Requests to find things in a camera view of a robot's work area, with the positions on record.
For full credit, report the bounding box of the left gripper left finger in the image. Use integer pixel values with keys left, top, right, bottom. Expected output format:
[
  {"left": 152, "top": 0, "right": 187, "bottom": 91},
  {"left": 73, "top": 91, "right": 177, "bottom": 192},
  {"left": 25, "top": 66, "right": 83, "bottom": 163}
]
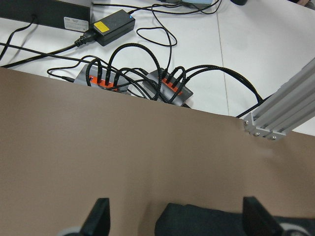
[{"left": 81, "top": 198, "right": 110, "bottom": 236}]

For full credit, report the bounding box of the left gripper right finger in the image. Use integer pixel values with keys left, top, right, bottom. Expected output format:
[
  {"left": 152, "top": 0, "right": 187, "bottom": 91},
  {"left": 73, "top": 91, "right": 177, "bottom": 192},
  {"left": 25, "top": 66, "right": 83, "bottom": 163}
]
[{"left": 242, "top": 197, "right": 284, "bottom": 236}]

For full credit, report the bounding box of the black printed t-shirt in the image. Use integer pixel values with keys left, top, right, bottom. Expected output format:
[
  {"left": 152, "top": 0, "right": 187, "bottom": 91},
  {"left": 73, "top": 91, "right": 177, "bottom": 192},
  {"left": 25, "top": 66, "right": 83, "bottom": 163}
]
[{"left": 154, "top": 204, "right": 315, "bottom": 236}]

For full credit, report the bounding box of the left orange usb hub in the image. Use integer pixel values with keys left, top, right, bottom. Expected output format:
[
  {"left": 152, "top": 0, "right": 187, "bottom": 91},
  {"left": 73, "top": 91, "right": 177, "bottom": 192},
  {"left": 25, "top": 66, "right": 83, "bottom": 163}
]
[{"left": 74, "top": 65, "right": 129, "bottom": 94}]

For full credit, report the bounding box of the orange usb hub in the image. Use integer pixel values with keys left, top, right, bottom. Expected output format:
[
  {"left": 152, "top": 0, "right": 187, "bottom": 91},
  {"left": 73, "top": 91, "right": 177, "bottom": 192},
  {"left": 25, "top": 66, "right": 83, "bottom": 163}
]
[
  {"left": 142, "top": 70, "right": 193, "bottom": 106},
  {"left": 74, "top": 65, "right": 129, "bottom": 94}
]

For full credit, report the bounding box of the right orange usb hub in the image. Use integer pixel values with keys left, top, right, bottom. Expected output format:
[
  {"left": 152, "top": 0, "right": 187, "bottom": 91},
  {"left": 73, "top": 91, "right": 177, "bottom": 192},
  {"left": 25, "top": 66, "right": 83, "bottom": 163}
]
[{"left": 142, "top": 70, "right": 193, "bottom": 106}]

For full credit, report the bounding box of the black power adapter brick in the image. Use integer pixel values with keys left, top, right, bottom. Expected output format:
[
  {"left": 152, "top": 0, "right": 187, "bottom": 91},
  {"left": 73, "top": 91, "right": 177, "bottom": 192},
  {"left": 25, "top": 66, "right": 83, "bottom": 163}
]
[{"left": 92, "top": 10, "right": 135, "bottom": 46}]

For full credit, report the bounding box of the black flat device box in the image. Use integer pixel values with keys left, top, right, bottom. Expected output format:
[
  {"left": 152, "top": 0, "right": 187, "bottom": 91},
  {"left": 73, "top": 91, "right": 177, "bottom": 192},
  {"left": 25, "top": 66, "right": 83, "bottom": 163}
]
[{"left": 0, "top": 0, "right": 94, "bottom": 32}]

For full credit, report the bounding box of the aluminium frame cage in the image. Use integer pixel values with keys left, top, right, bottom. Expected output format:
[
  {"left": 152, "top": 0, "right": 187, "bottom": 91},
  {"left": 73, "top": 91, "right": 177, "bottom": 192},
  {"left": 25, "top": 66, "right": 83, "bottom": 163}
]
[{"left": 243, "top": 59, "right": 315, "bottom": 141}]

